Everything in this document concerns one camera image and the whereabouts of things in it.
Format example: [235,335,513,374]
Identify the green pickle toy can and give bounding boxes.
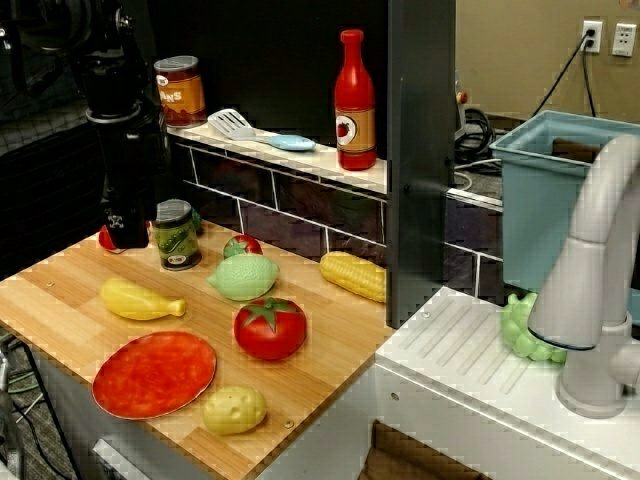
[152,199,203,272]

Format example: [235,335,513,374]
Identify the blue plastic bin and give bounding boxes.
[488,110,640,326]

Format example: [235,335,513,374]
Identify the dark tile backsplash panel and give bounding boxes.
[173,141,506,306]

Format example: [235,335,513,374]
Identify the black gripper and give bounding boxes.
[85,105,171,250]

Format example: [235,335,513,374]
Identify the pale green toy lemon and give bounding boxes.
[206,253,281,302]

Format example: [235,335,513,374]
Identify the brown cardboard under counter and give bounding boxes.
[363,419,494,480]

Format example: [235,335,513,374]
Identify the black cable bundle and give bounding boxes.
[454,107,505,175]

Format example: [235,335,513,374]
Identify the white spatula blue handle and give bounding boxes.
[207,108,317,152]

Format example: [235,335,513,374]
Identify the red toy chili pepper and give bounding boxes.
[98,222,153,253]

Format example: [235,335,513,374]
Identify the orange red round plate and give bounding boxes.
[91,330,218,420]

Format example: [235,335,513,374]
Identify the white wall outlet with plug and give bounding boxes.
[581,18,604,54]

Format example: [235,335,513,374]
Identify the yellow toy banana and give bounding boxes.
[99,277,187,322]

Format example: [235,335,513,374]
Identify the grey toy faucet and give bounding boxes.
[527,133,640,420]

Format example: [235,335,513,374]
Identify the yellow toy potato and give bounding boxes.
[201,385,268,436]

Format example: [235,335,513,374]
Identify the small red toy strawberry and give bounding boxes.
[222,234,264,261]

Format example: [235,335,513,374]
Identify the dark grey upright panel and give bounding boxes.
[385,0,457,330]

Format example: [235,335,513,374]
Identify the white shelf ledge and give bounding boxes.
[166,119,389,195]

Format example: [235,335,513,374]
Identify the orange beans toy can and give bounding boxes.
[153,55,208,129]

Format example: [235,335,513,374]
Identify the white toy kitchen sink unit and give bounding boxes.
[272,284,640,480]

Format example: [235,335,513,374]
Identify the yellow toy corn cob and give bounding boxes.
[319,251,388,304]

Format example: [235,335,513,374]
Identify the brown cardboard in bin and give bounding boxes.
[551,137,604,165]

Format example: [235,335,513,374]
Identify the black power cable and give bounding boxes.
[528,29,599,119]

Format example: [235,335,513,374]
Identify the large red toy tomato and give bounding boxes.
[233,297,308,362]

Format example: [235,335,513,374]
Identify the red toy ketchup bottle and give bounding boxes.
[334,28,378,172]

